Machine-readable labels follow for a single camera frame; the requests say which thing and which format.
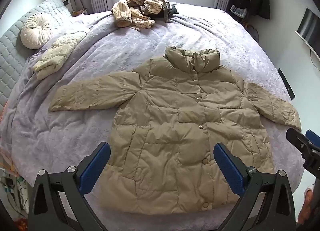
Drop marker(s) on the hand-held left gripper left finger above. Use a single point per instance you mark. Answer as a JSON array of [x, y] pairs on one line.
[[96, 164]]

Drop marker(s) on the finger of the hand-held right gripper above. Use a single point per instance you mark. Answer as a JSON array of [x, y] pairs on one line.
[[296, 138], [313, 137]]

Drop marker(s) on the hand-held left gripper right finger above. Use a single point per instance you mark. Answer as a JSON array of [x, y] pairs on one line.
[[228, 168]]

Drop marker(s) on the khaki puffer jacket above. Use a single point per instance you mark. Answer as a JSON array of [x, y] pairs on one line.
[[172, 120]]

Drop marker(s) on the person's right forearm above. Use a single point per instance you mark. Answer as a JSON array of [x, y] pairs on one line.
[[310, 203]]

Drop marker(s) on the lavender bedspread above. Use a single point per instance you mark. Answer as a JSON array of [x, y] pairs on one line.
[[120, 53]]

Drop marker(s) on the cream quilted jacket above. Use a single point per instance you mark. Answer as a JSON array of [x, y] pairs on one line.
[[58, 53]]

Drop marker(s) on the grey quilted headboard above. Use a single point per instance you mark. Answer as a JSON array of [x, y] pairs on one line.
[[7, 53]]

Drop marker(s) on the round cream cushion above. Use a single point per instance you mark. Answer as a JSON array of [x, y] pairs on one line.
[[36, 30]]

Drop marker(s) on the cream striped garment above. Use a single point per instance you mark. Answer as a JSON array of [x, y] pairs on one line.
[[136, 10]]

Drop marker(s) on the dark garment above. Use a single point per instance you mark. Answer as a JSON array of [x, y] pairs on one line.
[[172, 10]]

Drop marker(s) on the wall-mounted screen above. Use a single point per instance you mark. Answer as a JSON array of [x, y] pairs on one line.
[[308, 28]]

